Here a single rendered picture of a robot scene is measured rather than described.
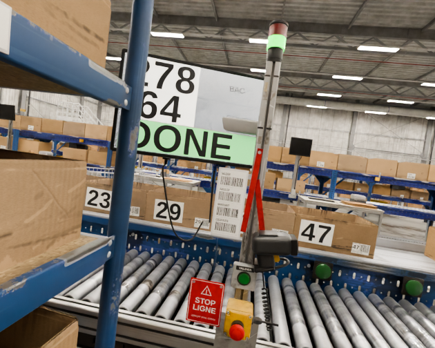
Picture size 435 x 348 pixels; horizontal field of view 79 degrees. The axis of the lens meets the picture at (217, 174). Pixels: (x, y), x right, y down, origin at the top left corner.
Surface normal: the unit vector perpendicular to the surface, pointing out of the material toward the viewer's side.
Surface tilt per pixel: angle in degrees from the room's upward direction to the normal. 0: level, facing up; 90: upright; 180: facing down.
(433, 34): 90
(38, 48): 90
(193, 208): 90
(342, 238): 91
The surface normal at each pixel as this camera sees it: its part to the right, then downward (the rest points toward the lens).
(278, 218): -0.13, 0.04
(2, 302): 0.98, 0.14
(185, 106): 0.21, 0.01
